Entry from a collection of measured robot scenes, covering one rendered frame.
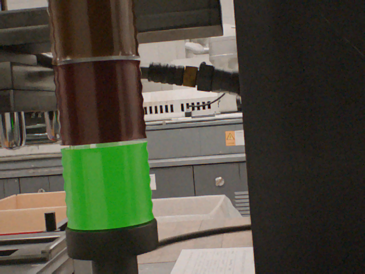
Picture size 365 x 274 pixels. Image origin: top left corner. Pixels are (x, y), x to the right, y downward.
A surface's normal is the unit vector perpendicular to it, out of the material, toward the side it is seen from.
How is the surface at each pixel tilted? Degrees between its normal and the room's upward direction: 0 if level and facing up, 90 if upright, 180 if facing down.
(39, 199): 93
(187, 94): 49
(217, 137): 90
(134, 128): 104
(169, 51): 90
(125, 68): 76
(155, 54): 90
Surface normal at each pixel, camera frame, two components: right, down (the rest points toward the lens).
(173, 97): -0.17, -0.61
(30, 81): 0.99, -0.08
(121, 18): 0.69, 0.22
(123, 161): 0.48, 0.25
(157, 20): -0.10, 0.06
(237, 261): -0.07, -0.99
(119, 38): 0.54, -0.25
